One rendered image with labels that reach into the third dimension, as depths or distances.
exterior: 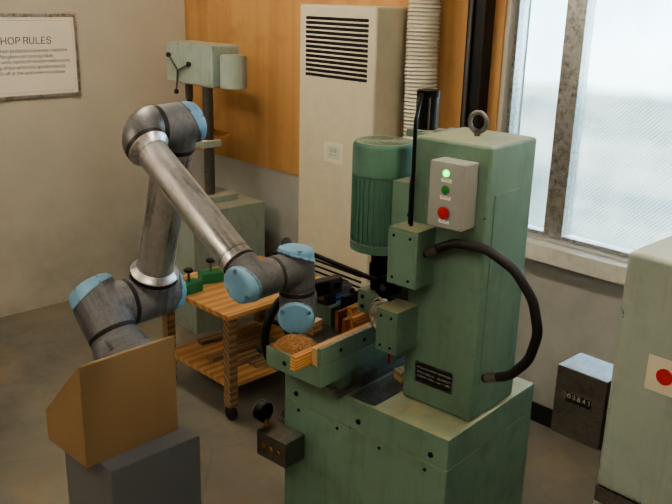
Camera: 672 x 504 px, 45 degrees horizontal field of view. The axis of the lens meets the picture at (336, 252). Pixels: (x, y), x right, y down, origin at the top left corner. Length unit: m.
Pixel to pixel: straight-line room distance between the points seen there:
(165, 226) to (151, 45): 2.95
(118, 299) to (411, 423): 0.96
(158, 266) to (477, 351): 1.00
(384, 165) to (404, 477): 0.83
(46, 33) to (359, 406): 3.30
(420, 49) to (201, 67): 1.31
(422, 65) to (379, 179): 1.59
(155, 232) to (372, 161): 0.69
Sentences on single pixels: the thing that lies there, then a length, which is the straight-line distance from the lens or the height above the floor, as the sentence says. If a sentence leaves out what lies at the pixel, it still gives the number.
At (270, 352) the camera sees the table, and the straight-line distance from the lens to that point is 2.30.
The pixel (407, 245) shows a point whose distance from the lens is 2.00.
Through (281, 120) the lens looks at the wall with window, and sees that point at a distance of 4.68.
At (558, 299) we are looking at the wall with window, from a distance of 3.64.
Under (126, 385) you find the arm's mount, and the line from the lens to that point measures 2.44.
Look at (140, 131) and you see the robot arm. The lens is 2.15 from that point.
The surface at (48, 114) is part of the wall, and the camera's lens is 4.99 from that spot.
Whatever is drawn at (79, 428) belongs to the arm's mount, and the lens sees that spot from 2.44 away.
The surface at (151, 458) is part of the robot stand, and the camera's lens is 2.50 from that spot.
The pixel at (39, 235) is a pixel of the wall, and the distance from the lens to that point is 5.09.
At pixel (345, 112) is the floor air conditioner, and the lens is 3.87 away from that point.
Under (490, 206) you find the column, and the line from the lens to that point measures 1.96.
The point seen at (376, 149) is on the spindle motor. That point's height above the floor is 1.46.
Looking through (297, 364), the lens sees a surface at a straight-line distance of 2.15.
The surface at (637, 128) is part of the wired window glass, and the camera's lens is 3.42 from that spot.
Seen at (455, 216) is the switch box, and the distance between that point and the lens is 1.93.
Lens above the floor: 1.85
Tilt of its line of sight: 18 degrees down
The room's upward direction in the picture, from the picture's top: 1 degrees clockwise
